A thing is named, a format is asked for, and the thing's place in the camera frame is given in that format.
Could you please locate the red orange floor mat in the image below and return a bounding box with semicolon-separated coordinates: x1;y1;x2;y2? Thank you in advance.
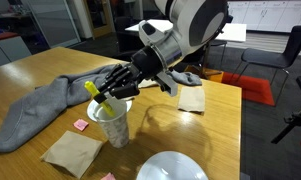
199;72;275;106

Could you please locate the pink sticky note right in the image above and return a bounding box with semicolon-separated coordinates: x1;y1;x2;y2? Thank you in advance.
73;119;89;131

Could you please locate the yellow highlighter marker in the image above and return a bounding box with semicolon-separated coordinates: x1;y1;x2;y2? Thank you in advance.
84;81;115;117

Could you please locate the brown napkin behind cup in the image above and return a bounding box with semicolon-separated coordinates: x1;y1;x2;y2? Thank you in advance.
40;131;103;178

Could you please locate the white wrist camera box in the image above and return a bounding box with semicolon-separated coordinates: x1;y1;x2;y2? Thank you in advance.
154;72;178;97

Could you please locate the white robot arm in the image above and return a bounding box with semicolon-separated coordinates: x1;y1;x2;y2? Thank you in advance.
94;0;228;103

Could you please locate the pink sticky note left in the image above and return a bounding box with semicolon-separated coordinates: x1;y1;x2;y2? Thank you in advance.
101;173;116;180

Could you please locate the grey sweatshirt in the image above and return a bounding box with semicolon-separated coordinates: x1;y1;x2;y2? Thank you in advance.
0;61;203;154

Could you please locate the black office chair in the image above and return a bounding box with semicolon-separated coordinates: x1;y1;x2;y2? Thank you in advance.
237;25;301;102

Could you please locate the pink sticky note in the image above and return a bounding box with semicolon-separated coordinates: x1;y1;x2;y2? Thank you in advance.
73;119;89;131
101;173;116;180

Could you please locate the white background table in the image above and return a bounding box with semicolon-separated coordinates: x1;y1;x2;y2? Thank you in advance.
124;18;248;43

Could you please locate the white paper plate near base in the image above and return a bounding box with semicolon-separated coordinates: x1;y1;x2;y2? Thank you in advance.
136;151;209;180

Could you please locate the black tripod stand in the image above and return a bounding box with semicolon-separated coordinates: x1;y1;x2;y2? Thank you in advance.
270;99;301;145

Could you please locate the white paper cup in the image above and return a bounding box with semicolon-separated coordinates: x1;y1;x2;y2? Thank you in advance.
94;99;129;148

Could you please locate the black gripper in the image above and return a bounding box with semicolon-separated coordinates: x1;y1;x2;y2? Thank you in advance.
98;46;163;100

